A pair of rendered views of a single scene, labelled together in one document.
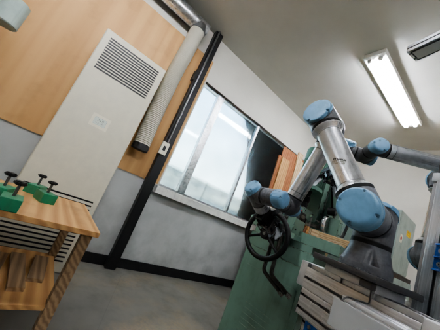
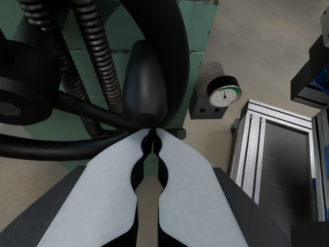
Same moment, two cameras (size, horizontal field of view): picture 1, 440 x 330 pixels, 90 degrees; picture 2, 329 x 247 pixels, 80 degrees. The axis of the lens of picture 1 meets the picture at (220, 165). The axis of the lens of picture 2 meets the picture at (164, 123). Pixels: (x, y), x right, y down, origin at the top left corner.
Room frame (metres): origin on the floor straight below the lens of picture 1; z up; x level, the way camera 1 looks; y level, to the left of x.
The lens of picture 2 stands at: (1.12, -0.37, 0.94)
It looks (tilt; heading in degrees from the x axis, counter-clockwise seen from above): 57 degrees down; 301
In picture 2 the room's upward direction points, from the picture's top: 8 degrees clockwise
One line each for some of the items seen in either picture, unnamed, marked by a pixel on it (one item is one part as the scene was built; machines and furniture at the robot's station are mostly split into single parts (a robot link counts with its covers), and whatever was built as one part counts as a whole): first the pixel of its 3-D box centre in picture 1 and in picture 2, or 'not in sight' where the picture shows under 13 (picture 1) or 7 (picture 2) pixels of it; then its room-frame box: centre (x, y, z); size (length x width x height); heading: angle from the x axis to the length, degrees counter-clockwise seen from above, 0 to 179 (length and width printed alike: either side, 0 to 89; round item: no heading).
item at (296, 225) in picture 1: (288, 224); not in sight; (1.36, -0.52, 0.91); 0.15 x 0.14 x 0.09; 42
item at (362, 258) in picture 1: (367, 256); not in sight; (0.74, -0.57, 0.87); 0.15 x 0.15 x 0.10
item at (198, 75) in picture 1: (170, 136); not in sight; (2.20, 0.58, 1.35); 0.11 x 0.10 x 2.70; 123
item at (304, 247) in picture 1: (288, 241); not in sight; (1.47, -0.60, 0.82); 0.40 x 0.21 x 0.04; 42
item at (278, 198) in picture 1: (275, 199); not in sight; (0.93, -0.28, 0.96); 0.11 x 0.11 x 0.08; 37
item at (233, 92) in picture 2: not in sight; (221, 93); (1.17, -0.66, 0.65); 0.06 x 0.04 x 0.08; 42
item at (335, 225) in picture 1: (332, 227); not in sight; (1.51, -0.89, 1.02); 0.09 x 0.07 x 0.12; 42
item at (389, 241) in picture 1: (374, 222); not in sight; (0.73, -0.56, 0.98); 0.13 x 0.12 x 0.14; 127
